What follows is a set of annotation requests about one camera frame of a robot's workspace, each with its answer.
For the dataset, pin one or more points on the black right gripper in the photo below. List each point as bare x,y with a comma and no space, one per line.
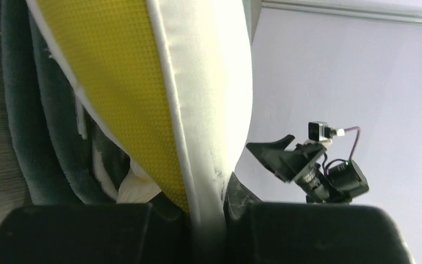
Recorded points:
299,165

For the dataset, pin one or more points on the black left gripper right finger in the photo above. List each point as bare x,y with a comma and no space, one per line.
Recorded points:
276,232

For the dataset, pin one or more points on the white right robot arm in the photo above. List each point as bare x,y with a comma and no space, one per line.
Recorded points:
322,183

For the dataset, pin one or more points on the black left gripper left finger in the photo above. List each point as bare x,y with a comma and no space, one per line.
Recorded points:
124,233

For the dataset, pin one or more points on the grey plush pillowcase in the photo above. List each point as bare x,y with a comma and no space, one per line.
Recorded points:
50,127

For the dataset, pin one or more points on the white and yellow pillow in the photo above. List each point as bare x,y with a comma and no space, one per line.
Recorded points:
169,81

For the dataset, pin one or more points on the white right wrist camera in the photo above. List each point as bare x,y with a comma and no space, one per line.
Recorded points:
323,134

